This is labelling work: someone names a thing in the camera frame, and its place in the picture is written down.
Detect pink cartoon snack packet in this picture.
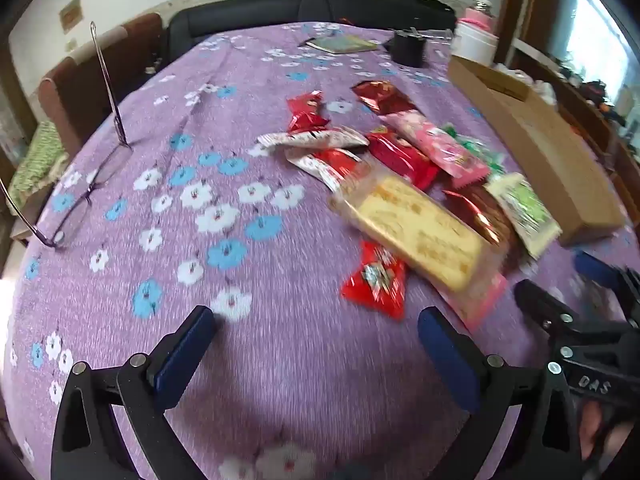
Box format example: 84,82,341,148
380,112,490,191
440,272,510,333

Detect yellow biscuit packet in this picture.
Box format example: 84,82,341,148
329,172,485,293

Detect brown armchair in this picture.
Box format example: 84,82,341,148
37,12,166,161

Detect person's right hand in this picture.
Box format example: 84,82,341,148
579,400,638,478

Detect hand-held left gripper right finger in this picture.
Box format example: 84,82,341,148
417,306,586,480

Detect black leather sofa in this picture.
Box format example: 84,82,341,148
165,0,458,58

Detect white plastic jar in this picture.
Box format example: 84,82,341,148
452,22,500,67

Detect green and white candy packet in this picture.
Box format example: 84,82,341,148
485,172,563,260

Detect small red cartoon snack packet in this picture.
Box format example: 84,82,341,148
341,241,408,320

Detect purple-framed eyeglasses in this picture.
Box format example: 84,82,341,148
0,21,133,250

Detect white cloth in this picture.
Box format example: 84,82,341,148
492,62,558,106

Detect white and red snack packet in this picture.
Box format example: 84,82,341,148
285,147,371,193
256,127,370,150

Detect wooden cabinet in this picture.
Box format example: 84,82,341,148
495,0,640,196

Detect green cushion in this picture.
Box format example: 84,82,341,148
7,120,68,208

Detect green twist-wrapped candy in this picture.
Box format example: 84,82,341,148
465,139,507,177
440,124,481,148

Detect cardboard box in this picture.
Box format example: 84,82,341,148
446,55,626,247

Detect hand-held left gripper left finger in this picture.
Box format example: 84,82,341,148
50,305,218,480

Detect purple floral tablecloth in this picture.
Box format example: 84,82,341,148
2,21,640,480

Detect small wall plaque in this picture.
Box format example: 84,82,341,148
59,0,83,33

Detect wooden stool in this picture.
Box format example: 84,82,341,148
10,204,42,247

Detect black cylindrical container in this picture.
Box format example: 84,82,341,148
389,29,427,68

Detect bottle in pink knit sleeve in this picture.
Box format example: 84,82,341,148
459,0,497,31

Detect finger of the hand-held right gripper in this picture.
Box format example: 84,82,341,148
514,279,640,350
574,251,640,311

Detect yellow notebook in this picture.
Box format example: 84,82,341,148
306,35,380,55

